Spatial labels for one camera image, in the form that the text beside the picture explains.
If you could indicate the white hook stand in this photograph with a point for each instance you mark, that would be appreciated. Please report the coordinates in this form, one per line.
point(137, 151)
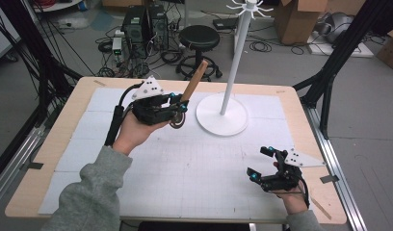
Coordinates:
point(222, 123)

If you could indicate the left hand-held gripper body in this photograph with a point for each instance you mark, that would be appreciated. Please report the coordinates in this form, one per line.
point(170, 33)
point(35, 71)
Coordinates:
point(151, 109)

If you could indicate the small white device green light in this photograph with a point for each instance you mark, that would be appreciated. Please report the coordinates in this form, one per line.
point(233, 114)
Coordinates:
point(117, 45)

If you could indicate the grey round appliance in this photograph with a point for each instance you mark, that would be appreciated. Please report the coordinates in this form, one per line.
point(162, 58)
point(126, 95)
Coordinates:
point(339, 27)

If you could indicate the black tape piece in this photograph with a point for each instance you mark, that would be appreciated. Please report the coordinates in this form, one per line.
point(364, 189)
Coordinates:
point(329, 179)
point(34, 166)

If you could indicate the person's right hand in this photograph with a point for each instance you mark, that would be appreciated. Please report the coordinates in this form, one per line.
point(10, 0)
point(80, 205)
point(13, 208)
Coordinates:
point(292, 200)

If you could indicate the black round stool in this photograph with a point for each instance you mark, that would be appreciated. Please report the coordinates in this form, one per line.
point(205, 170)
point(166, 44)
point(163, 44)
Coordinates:
point(199, 38)

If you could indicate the black metal frame strut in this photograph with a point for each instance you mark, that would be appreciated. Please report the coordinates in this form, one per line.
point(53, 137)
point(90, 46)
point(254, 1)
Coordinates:
point(335, 54)
point(40, 64)

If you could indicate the black computer tower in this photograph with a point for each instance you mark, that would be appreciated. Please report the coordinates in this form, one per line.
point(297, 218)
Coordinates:
point(135, 29)
point(158, 25)

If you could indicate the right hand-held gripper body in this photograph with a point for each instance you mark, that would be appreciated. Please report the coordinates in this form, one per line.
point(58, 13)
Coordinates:
point(286, 176)

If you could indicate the large open cardboard box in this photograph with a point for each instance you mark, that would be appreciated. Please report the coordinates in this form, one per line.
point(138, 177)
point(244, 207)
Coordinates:
point(295, 22)

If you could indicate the small cardboard box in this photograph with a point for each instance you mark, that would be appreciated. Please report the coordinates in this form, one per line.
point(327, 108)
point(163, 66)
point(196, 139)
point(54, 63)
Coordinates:
point(390, 48)

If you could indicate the white round tabletop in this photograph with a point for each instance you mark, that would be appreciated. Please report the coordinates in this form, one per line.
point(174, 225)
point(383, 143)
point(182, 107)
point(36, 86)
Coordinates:
point(56, 5)

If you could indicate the person's left hand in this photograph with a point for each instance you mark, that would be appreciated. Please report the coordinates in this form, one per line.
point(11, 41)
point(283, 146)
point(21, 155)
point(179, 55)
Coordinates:
point(133, 134)

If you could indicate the white grid mat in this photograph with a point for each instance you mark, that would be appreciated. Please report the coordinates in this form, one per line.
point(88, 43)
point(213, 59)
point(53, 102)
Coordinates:
point(197, 179)

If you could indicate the aluminium rail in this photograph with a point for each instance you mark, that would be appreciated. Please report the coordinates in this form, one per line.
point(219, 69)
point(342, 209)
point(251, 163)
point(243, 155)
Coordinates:
point(339, 173)
point(14, 166)

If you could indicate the white flat board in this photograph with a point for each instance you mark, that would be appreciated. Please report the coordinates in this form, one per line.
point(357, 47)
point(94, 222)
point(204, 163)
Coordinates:
point(355, 51)

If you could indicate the flat black box device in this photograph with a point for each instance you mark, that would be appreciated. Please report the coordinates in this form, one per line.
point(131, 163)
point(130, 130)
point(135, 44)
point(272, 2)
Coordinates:
point(225, 23)

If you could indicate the thin wooden stick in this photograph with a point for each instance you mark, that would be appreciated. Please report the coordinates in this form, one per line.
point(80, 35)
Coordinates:
point(323, 210)

